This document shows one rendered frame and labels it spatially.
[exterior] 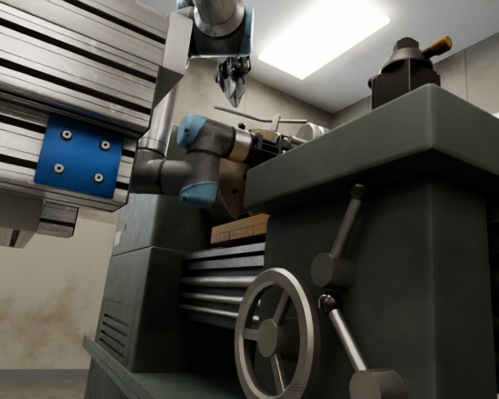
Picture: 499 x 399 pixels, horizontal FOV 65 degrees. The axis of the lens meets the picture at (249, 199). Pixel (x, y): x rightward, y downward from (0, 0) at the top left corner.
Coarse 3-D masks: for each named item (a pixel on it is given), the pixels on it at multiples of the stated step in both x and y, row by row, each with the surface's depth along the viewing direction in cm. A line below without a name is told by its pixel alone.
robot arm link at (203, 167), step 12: (192, 156) 80; (204, 156) 80; (216, 156) 81; (168, 168) 80; (180, 168) 79; (192, 168) 79; (204, 168) 79; (216, 168) 81; (168, 180) 79; (180, 180) 79; (192, 180) 78; (204, 180) 78; (216, 180) 81; (168, 192) 81; (180, 192) 79; (192, 192) 78; (204, 192) 78; (192, 204) 81; (204, 204) 80
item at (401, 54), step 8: (408, 48) 61; (416, 48) 61; (392, 56) 61; (400, 56) 60; (408, 56) 59; (416, 56) 59; (424, 56) 59; (384, 64) 62; (392, 64) 61; (424, 64) 60; (432, 64) 60
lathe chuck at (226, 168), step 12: (252, 132) 111; (264, 132) 114; (228, 168) 105; (240, 168) 107; (228, 180) 105; (240, 180) 107; (216, 192) 104; (228, 192) 104; (240, 192) 106; (216, 204) 106; (228, 204) 103; (240, 204) 105; (216, 216) 110; (228, 216) 105
